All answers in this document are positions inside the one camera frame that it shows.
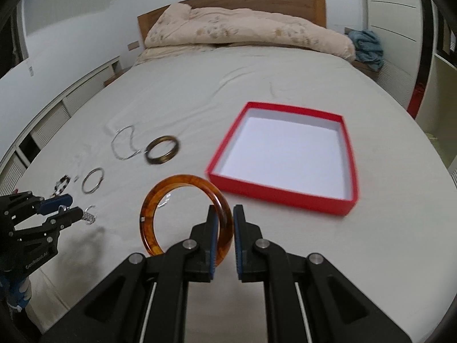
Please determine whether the pink floral duvet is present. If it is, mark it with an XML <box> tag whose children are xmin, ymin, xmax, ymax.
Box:
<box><xmin>145</xmin><ymin>3</ymin><xmax>356</xmax><ymax>62</ymax></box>

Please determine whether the silver watch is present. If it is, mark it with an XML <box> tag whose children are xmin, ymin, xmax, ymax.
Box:
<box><xmin>81</xmin><ymin>205</ymin><xmax>97</xmax><ymax>225</ymax></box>

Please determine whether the blue towel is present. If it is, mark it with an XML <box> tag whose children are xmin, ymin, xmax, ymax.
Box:
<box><xmin>348</xmin><ymin>29</ymin><xmax>384</xmax><ymax>71</ymax></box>

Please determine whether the red object by wardrobe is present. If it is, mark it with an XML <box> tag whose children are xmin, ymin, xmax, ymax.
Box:
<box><xmin>407</xmin><ymin>83</ymin><xmax>425</xmax><ymax>119</ymax></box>

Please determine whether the red jewelry box tray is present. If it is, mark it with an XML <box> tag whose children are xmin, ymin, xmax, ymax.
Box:
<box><xmin>206</xmin><ymin>101</ymin><xmax>359</xmax><ymax>216</ymax></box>

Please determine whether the thin silver bangle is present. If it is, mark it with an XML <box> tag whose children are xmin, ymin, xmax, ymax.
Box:
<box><xmin>81</xmin><ymin>167</ymin><xmax>105</xmax><ymax>194</ymax></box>

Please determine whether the white wardrobe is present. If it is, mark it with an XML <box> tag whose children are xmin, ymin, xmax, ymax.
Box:
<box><xmin>366</xmin><ymin>0</ymin><xmax>434</xmax><ymax>110</ymax></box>

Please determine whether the blue gloved left hand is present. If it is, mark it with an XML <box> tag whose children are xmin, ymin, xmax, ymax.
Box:
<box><xmin>1</xmin><ymin>276</ymin><xmax>32</xmax><ymax>313</ymax></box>

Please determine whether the white low cabinet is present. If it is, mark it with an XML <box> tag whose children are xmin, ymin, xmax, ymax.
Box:
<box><xmin>1</xmin><ymin>57</ymin><xmax>122</xmax><ymax>193</ymax></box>

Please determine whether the dark brown bangle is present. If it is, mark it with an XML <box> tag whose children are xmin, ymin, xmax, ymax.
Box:
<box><xmin>144</xmin><ymin>135</ymin><xmax>180</xmax><ymax>165</ymax></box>

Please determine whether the cream pillow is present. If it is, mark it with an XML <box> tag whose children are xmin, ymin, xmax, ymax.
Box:
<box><xmin>134</xmin><ymin>44</ymin><xmax>216</xmax><ymax>66</ymax></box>

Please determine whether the wooden headboard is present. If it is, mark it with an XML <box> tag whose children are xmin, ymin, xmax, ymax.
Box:
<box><xmin>137</xmin><ymin>0</ymin><xmax>328</xmax><ymax>49</ymax></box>

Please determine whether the black white bead bracelet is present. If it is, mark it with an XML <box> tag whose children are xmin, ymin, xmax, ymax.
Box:
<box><xmin>52</xmin><ymin>174</ymin><xmax>72</xmax><ymax>198</ymax></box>

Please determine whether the amber resin bangle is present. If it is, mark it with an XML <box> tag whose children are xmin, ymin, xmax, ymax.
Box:
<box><xmin>139</xmin><ymin>174</ymin><xmax>234</xmax><ymax>266</ymax></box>

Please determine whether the wooden nightstand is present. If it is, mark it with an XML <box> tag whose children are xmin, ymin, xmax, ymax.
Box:
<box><xmin>104</xmin><ymin>67</ymin><xmax>130</xmax><ymax>87</ymax></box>

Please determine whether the silver chain necklace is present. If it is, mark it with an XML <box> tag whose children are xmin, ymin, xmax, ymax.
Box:
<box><xmin>111</xmin><ymin>125</ymin><xmax>144</xmax><ymax>161</ymax></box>

